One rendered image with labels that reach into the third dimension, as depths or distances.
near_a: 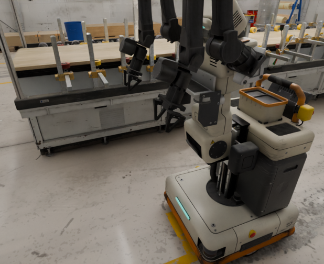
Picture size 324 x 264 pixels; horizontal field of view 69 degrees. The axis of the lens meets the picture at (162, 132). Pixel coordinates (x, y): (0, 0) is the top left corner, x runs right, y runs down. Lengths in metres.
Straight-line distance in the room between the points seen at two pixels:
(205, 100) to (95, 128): 1.69
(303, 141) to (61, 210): 1.65
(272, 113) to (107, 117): 1.65
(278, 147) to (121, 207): 1.20
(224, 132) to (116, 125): 1.57
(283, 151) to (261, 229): 0.51
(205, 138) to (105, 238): 0.99
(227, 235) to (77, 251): 0.92
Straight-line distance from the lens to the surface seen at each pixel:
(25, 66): 2.21
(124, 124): 2.57
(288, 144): 1.25
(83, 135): 2.50
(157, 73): 0.75
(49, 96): 2.07
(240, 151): 1.18
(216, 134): 1.15
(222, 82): 1.08
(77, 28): 7.41
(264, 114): 1.30
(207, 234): 1.41
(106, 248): 1.71
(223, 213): 1.51
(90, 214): 1.90
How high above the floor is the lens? 1.39
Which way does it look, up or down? 30 degrees down
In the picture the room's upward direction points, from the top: straight up
